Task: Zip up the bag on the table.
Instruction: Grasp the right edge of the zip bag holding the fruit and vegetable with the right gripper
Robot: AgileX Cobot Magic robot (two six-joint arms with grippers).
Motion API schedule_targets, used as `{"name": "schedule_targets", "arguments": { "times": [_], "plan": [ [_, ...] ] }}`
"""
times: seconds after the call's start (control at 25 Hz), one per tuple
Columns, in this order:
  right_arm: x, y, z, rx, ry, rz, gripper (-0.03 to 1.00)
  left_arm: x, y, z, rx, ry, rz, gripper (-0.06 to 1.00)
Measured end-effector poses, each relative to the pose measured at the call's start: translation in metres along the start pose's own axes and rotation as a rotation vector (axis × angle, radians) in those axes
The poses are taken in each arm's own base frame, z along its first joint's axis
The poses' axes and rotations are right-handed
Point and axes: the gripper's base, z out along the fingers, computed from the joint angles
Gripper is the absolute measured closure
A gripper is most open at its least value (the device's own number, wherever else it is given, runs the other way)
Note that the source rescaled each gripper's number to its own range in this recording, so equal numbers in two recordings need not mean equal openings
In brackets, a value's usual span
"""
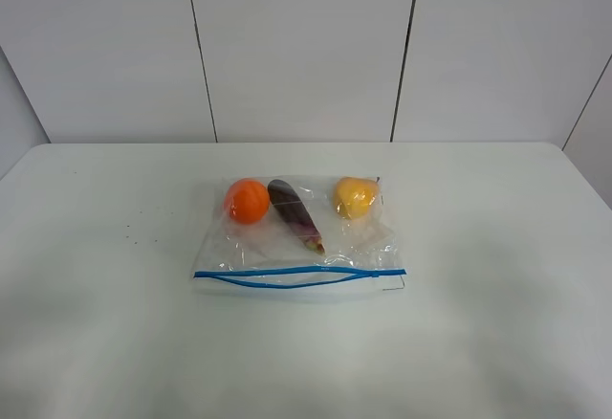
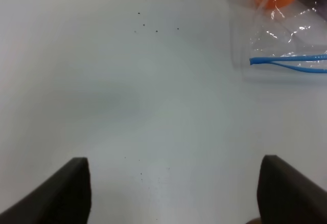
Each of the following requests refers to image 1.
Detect clear zip bag blue zipper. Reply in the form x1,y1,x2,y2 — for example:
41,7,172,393
190,175,407,296

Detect purple toy eggplant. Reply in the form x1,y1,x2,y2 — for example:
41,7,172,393
267,179,325,255

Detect yellow toy pear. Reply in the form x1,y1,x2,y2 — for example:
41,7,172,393
333,177,380,220

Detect orange toy fruit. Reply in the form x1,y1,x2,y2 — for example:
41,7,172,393
223,179,270,225

